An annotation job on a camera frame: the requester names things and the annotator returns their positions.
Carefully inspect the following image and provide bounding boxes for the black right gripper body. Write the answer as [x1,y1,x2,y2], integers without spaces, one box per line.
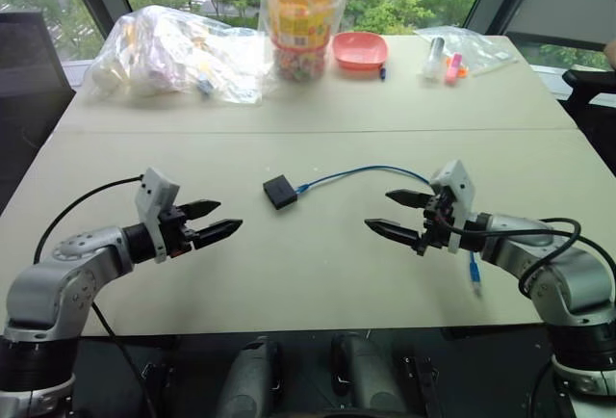
[416,186,457,257]

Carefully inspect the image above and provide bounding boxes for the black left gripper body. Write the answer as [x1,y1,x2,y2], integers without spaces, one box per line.
[161,205,203,258]

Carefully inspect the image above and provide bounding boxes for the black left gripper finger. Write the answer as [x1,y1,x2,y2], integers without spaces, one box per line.
[192,218,244,250]
[184,199,222,222]

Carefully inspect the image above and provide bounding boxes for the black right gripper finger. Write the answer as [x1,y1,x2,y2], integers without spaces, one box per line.
[384,189,433,210]
[364,218,421,248]

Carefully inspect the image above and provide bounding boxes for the small black adapter box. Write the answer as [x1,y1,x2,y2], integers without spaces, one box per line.
[262,174,300,211]

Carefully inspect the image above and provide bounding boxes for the pink highlighter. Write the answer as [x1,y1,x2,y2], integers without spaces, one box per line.
[445,53,462,85]

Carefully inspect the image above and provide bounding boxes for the white tube bottle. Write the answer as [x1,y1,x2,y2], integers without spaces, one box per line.
[423,37,447,82]

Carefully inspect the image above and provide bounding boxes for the dark grey rounded shape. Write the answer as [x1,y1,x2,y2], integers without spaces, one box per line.
[330,332,411,418]
[215,335,286,418]

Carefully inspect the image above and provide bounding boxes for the pink plastic bowl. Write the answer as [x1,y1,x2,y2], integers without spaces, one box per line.
[332,31,390,71]

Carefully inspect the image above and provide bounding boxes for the large clear plastic bag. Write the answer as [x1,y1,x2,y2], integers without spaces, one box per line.
[84,3,273,106]

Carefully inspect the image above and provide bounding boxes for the clear zip bag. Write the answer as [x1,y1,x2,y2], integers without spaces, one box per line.
[413,26,519,80]

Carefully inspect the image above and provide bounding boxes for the black office chair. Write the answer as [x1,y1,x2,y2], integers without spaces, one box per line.
[0,11,77,215]
[560,65,616,178]

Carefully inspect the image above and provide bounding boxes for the candy jar with orange lid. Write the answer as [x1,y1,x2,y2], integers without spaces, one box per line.
[268,0,338,82]

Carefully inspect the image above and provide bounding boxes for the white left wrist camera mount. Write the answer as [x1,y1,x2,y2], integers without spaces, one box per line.
[134,166,182,265]

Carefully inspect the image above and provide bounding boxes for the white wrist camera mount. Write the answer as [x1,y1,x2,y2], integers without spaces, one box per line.
[429,159,477,253]
[134,166,182,265]

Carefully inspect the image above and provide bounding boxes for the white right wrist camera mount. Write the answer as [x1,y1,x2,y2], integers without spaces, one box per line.
[429,159,477,253]

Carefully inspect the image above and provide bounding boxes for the blue cable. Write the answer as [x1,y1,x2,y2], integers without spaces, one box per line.
[294,164,484,298]

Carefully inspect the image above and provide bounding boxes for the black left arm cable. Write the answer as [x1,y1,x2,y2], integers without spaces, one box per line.
[33,174,160,418]

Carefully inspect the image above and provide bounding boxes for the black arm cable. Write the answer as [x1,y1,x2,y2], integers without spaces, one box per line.
[33,174,160,418]
[432,215,616,294]

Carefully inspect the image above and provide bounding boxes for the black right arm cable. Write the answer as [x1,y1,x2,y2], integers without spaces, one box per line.
[432,215,616,294]

